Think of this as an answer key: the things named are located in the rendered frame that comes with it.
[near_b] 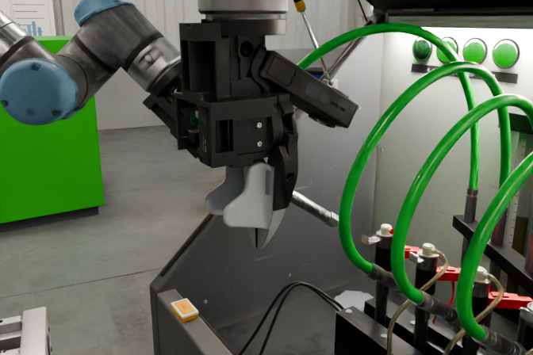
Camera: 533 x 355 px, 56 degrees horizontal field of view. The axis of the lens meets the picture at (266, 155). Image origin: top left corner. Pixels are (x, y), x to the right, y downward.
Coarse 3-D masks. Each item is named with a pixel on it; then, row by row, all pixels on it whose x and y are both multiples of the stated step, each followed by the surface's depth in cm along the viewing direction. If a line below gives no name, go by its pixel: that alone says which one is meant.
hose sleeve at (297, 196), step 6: (294, 192) 76; (294, 198) 76; (300, 198) 76; (306, 198) 77; (300, 204) 77; (306, 204) 77; (312, 204) 77; (306, 210) 77; (312, 210) 77; (318, 210) 78; (324, 210) 78; (318, 216) 78; (324, 216) 78; (330, 216) 78
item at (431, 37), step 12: (384, 24) 73; (396, 24) 74; (336, 36) 72; (348, 36) 72; (360, 36) 73; (420, 36) 75; (432, 36) 75; (324, 48) 71; (444, 48) 77; (312, 60) 71; (456, 60) 78; (468, 84) 79; (468, 96) 80; (468, 108) 81; (468, 192) 85
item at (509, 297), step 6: (492, 294) 63; (504, 294) 63; (510, 294) 64; (516, 294) 64; (492, 300) 63; (504, 300) 63; (510, 300) 63; (516, 300) 62; (522, 300) 63; (528, 300) 63; (498, 306) 63; (504, 306) 63; (510, 306) 63; (516, 306) 63; (522, 306) 63
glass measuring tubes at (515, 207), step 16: (512, 112) 82; (512, 128) 82; (528, 128) 80; (512, 144) 83; (528, 144) 81; (512, 160) 84; (528, 192) 82; (512, 208) 87; (528, 208) 83; (512, 224) 88; (528, 224) 85; (512, 240) 86; (496, 288) 90; (512, 288) 87; (512, 320) 87
